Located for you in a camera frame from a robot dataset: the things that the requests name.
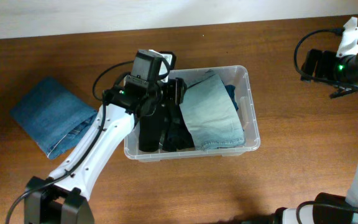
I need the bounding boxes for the light grey jeans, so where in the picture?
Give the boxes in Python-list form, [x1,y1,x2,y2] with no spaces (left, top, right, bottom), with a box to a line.
[180,73,246,151]

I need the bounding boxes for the large black taped cloth bundle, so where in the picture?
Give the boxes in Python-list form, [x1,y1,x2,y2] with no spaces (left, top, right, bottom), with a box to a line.
[139,107,167,152]

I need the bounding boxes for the small black taped cloth bundle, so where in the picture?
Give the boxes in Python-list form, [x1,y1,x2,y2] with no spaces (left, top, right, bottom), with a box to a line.
[162,106,195,152]

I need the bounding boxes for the blue taped cloth bundle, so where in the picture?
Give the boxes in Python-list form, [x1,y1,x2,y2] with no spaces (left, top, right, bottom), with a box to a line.
[224,85,239,111]

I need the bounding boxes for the dark blue jeans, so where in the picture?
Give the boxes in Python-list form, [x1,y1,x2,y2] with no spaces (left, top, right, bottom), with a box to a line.
[10,77,98,159]

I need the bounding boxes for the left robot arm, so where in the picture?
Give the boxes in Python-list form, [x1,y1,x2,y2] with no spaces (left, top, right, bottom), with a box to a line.
[19,50,186,223]

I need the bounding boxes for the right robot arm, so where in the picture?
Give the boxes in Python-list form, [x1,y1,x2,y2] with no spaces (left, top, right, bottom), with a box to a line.
[268,17,358,223]

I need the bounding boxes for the clear plastic storage bin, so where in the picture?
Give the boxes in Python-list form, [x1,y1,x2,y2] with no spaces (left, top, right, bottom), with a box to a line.
[124,65,260,162]

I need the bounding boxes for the right black cable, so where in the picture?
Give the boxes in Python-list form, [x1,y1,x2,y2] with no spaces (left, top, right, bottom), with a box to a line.
[293,27,358,103]

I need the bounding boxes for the black cable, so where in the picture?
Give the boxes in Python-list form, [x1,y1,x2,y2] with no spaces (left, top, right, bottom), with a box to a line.
[293,27,358,103]
[4,60,136,224]

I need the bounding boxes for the left black cable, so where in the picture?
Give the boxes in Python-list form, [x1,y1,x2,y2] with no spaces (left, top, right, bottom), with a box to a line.
[4,60,136,224]

